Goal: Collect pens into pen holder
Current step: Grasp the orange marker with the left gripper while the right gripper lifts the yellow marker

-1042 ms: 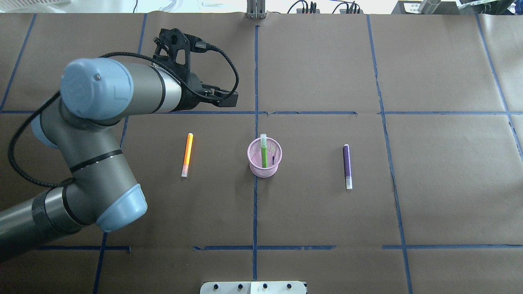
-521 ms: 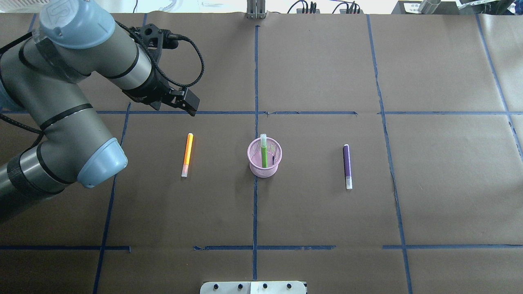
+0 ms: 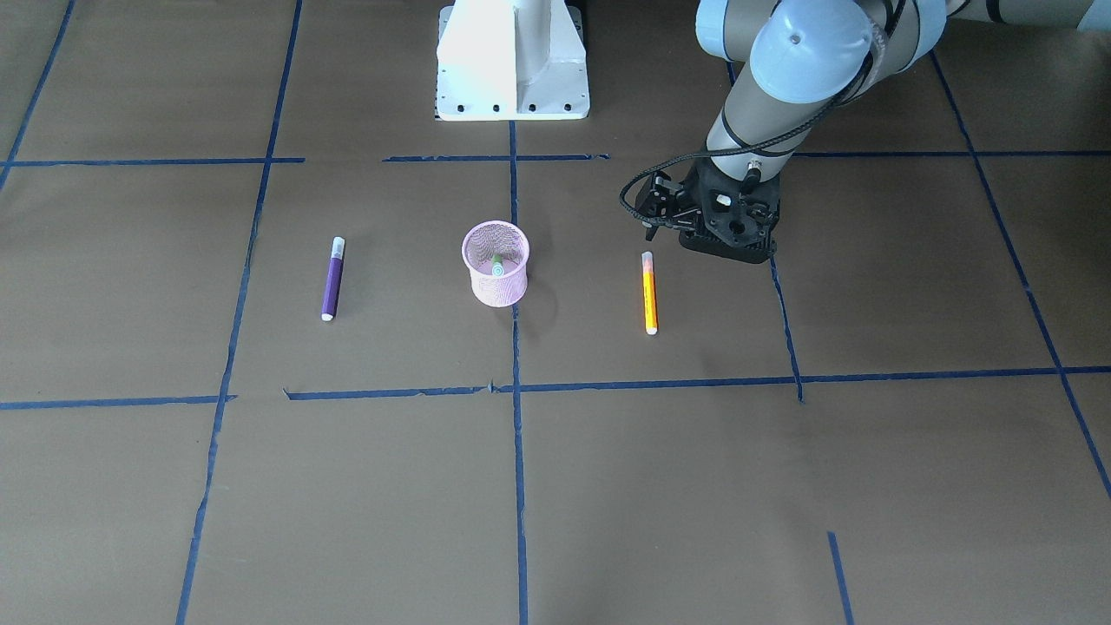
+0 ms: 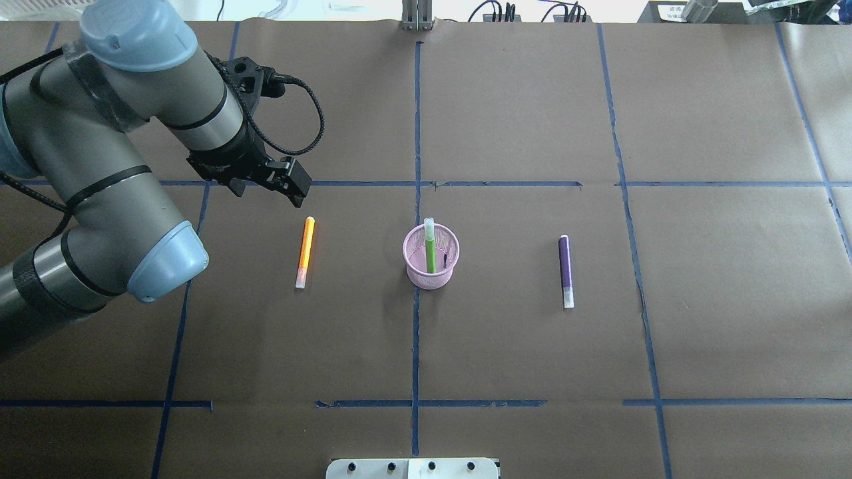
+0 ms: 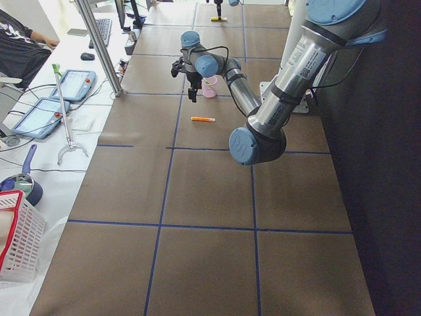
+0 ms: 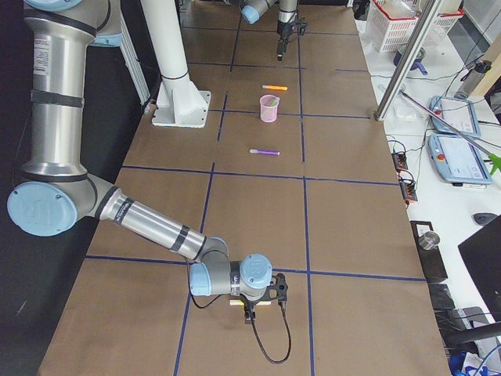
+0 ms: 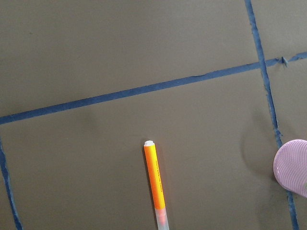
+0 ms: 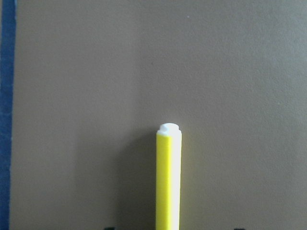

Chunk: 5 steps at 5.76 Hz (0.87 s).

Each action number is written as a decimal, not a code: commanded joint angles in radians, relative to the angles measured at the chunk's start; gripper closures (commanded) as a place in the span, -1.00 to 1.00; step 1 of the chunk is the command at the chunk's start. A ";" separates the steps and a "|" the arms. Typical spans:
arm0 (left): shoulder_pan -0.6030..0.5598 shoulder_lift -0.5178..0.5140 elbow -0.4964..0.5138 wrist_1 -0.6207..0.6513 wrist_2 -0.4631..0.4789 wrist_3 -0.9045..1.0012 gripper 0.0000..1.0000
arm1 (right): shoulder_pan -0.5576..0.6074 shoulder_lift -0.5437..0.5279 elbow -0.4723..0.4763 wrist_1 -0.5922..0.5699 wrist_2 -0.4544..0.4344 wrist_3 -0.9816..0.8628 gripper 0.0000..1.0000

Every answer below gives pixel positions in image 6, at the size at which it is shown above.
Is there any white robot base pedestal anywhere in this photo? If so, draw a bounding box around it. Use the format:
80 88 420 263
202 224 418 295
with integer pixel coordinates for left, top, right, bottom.
141 0 211 128

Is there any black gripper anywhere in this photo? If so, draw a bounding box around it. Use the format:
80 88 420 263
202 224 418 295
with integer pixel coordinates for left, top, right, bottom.
240 295 257 324
276 21 294 61

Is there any aluminium frame post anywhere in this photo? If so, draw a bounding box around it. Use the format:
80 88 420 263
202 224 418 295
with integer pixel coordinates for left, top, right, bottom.
375 0 443 121

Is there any black monitor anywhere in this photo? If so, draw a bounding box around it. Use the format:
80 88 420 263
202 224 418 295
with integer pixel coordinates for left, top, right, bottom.
459 220 500 321

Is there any pink mesh pen holder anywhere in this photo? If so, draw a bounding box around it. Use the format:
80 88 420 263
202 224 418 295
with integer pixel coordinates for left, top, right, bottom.
259 95 279 123

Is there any green handled reacher grabber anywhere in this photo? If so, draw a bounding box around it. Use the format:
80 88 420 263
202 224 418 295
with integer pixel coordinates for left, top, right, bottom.
398 89 501 175

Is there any small metal cup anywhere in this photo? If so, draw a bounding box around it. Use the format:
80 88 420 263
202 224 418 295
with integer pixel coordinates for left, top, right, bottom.
418 231 440 251

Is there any far teach pendant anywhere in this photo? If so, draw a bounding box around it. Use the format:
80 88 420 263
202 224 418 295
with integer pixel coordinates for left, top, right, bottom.
429 96 481 139

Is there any black box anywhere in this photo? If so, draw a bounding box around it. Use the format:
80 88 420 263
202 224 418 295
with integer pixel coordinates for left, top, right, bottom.
410 220 448 284

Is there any orange black power strip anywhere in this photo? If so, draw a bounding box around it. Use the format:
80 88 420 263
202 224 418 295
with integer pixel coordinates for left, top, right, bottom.
391 151 418 207

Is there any black camera cable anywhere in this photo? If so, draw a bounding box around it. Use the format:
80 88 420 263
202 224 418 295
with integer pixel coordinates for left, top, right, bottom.
188 289 291 363

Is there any white plastic basket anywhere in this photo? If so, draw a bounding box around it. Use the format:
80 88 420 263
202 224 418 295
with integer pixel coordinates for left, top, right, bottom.
366 1 464 52

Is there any near teach pendant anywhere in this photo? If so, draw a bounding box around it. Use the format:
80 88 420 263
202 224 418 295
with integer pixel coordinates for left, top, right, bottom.
428 134 492 186

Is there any blue cooking pot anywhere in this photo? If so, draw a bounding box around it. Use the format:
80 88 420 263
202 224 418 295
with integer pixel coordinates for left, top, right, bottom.
393 43 429 75

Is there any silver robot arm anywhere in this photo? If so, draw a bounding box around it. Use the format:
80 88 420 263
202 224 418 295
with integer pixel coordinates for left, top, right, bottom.
7 1 279 324
239 0 304 62

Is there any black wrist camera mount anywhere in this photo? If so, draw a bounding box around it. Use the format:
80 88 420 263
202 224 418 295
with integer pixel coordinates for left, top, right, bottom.
262 273 288 302
292 16 308 36

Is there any black computer mouse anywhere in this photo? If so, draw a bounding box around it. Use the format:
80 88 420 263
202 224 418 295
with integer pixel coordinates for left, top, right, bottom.
472 212 498 226

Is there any teach pendant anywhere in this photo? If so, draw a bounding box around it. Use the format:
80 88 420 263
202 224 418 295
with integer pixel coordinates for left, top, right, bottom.
429 96 481 139
428 134 492 186

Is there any purple marker pen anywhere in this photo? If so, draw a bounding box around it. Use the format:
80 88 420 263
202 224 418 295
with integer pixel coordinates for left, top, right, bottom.
249 149 280 157

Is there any yellow marker pen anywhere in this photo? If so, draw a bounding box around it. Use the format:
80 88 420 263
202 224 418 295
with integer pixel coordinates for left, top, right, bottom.
229 299 272 306

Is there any orange marker pen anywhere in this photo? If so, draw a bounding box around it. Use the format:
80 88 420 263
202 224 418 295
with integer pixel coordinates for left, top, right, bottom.
261 85 288 91

